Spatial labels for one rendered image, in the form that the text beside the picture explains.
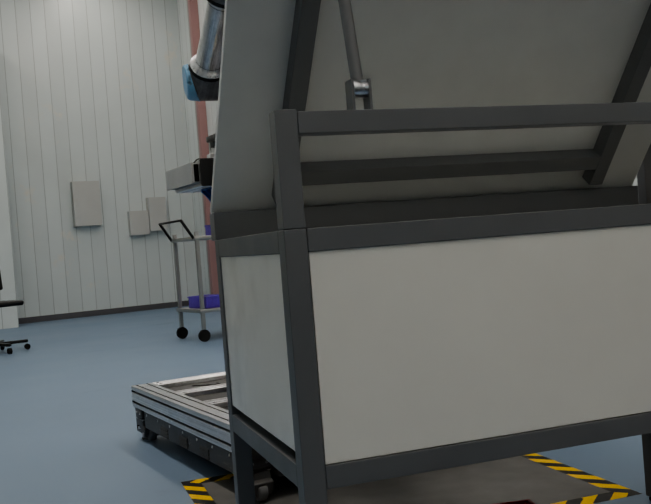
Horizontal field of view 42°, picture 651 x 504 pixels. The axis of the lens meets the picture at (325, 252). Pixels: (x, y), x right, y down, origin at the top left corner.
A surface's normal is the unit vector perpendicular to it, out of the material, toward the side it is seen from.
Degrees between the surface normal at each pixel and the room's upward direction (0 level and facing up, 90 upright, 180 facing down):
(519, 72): 130
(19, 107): 90
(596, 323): 90
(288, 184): 90
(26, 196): 90
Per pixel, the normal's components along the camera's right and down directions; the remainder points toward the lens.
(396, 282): 0.31, -0.02
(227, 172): 0.29, 0.62
